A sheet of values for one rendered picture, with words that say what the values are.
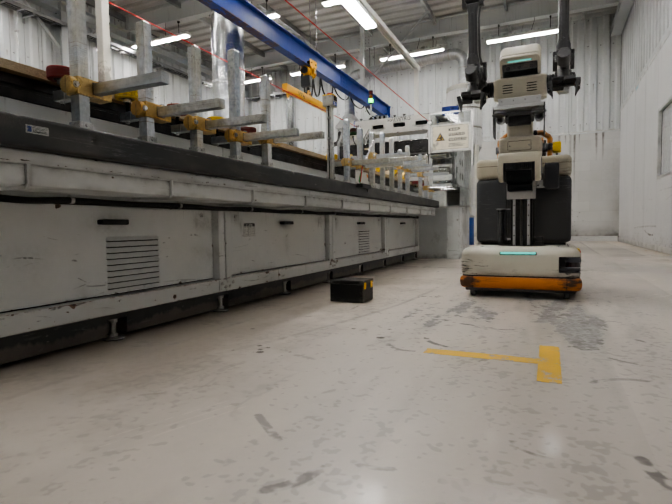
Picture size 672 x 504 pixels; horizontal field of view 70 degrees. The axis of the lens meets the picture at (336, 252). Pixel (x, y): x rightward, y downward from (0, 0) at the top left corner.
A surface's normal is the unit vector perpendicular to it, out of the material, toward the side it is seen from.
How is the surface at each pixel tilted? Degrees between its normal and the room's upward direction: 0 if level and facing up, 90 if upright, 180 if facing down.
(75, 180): 90
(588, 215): 90
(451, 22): 90
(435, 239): 90
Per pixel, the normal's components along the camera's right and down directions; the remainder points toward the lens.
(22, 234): 0.91, 0.04
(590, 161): -0.41, 0.05
